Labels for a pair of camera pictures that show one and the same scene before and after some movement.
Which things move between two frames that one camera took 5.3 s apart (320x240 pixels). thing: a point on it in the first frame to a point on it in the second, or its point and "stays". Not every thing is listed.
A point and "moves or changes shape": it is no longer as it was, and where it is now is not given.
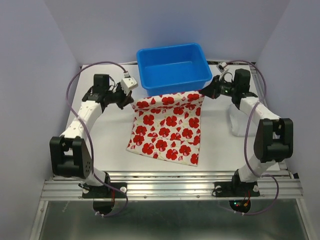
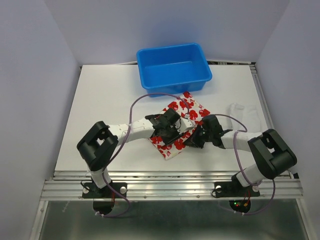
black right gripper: [212, 90] to [192, 141]
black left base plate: [106, 192] stays
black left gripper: [126, 99] to [176, 135]
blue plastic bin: [173, 69] stays
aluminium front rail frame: [280, 186] stays
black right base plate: [236, 189] stays
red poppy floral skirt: [167, 126] moves or changes shape
